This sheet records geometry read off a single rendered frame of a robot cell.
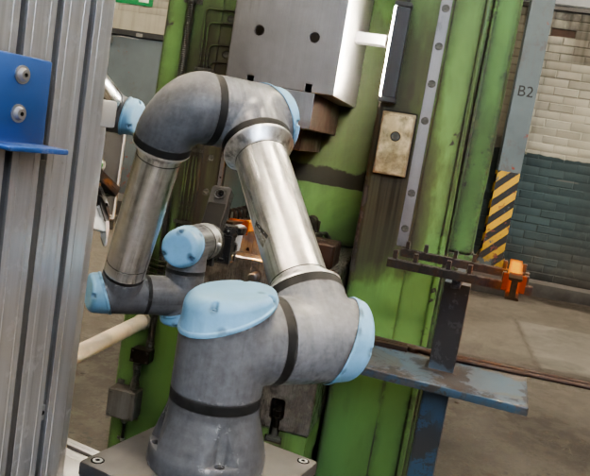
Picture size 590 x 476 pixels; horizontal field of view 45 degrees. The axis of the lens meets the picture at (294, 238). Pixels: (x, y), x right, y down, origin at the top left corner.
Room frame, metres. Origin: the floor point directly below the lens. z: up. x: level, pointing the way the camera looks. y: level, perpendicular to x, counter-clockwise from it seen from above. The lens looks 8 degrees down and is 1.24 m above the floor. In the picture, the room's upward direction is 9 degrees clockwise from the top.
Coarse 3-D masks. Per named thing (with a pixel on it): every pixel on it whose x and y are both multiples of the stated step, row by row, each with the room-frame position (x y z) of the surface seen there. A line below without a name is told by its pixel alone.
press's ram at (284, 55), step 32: (256, 0) 1.94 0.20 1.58; (288, 0) 1.92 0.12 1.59; (320, 0) 1.90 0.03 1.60; (352, 0) 1.93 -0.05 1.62; (256, 32) 1.94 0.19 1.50; (288, 32) 1.92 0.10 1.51; (320, 32) 1.90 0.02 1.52; (352, 32) 2.01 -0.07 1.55; (256, 64) 1.93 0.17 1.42; (288, 64) 1.91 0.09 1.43; (320, 64) 1.90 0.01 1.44; (352, 64) 2.10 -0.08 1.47; (352, 96) 2.20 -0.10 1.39
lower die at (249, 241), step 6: (312, 228) 2.19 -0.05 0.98; (318, 228) 2.29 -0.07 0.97; (252, 234) 1.92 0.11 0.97; (246, 240) 1.92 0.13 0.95; (252, 240) 1.92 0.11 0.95; (240, 246) 1.92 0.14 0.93; (246, 246) 1.92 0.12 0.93; (252, 246) 1.92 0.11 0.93; (258, 246) 1.91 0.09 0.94; (246, 252) 1.92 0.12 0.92; (252, 252) 1.92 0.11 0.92; (258, 252) 1.91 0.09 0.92
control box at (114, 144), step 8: (112, 136) 1.95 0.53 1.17; (120, 136) 1.95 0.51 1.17; (104, 144) 1.93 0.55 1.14; (112, 144) 1.93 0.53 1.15; (120, 144) 1.94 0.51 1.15; (104, 152) 1.92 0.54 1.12; (112, 152) 1.92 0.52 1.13; (120, 152) 1.93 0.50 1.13; (104, 160) 1.90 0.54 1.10; (112, 160) 1.91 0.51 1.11; (120, 160) 1.92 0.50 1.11; (104, 168) 1.89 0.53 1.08; (112, 168) 1.90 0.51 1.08; (120, 168) 1.91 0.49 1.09; (112, 176) 1.89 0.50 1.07; (120, 176) 1.92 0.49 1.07; (112, 200) 1.86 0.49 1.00; (112, 208) 1.85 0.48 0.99; (112, 216) 1.84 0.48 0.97; (112, 224) 1.87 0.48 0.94
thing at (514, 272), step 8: (512, 264) 1.65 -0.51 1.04; (520, 264) 1.67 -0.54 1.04; (504, 272) 1.46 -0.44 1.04; (512, 272) 1.44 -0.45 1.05; (520, 272) 1.54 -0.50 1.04; (504, 280) 1.45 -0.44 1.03; (512, 280) 1.37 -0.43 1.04; (520, 280) 1.36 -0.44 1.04; (504, 288) 1.45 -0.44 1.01; (512, 288) 1.37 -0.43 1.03; (520, 288) 1.44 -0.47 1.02; (512, 296) 1.37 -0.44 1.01
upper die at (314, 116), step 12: (300, 96) 1.90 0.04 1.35; (312, 96) 1.90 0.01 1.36; (300, 108) 1.90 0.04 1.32; (312, 108) 1.90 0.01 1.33; (324, 108) 2.05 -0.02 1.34; (336, 108) 2.25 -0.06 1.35; (300, 120) 1.90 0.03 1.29; (312, 120) 1.93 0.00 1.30; (324, 120) 2.08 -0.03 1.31; (336, 120) 2.29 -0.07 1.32; (324, 132) 2.12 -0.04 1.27
